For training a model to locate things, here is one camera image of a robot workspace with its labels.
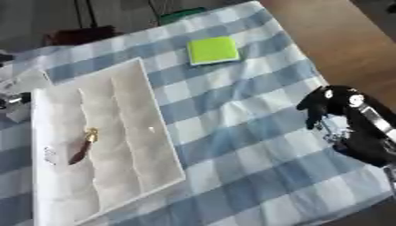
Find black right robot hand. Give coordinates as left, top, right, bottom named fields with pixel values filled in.
left=295, top=85, right=396, bottom=168

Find white compartment box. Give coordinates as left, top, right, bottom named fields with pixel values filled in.
left=29, top=56, right=187, bottom=226

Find black tripod leg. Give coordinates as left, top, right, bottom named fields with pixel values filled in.
left=72, top=0, right=86, bottom=29
left=83, top=0, right=99, bottom=28

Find green box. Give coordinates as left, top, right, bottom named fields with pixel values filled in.
left=156, top=6, right=209, bottom=26

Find lime green square pad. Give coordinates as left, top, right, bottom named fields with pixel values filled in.
left=186, top=35, right=243, bottom=66

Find dark red bag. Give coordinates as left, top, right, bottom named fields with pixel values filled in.
left=42, top=25, right=124, bottom=47

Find brown and gold tassel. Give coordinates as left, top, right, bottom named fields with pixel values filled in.
left=66, top=127, right=101, bottom=166

